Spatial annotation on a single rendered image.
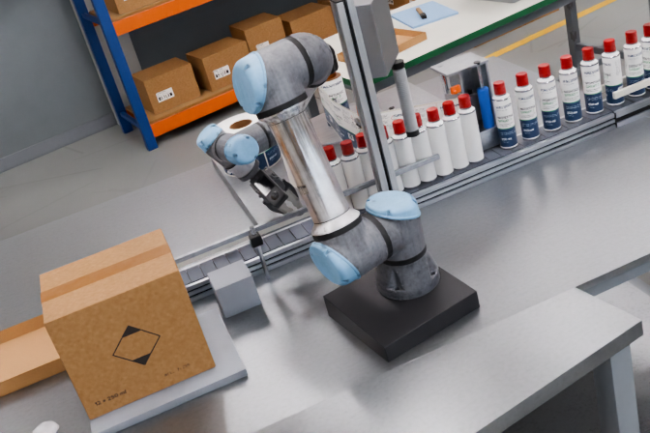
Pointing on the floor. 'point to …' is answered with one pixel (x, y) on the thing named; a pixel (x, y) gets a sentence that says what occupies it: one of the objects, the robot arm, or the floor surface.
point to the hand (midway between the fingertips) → (300, 213)
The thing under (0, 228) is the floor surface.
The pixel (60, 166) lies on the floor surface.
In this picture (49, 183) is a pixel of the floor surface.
